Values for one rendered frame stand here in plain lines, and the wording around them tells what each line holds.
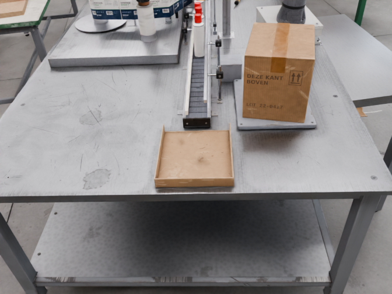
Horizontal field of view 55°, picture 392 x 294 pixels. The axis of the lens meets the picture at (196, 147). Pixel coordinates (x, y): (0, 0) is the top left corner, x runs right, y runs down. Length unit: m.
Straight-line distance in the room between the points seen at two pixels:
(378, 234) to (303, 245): 0.57
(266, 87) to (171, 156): 0.43
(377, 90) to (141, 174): 1.08
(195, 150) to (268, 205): 0.75
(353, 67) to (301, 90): 0.60
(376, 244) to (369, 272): 0.19
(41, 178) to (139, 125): 0.42
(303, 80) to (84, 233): 1.28
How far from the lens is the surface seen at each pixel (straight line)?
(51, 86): 1.94
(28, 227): 2.45
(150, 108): 1.62
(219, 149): 1.37
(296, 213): 1.99
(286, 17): 2.08
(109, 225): 1.99
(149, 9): 2.04
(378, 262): 2.20
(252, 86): 1.41
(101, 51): 2.07
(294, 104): 1.44
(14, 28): 3.01
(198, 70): 1.77
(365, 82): 1.86
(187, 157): 1.34
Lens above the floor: 1.72
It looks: 40 degrees down
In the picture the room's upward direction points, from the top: 4 degrees counter-clockwise
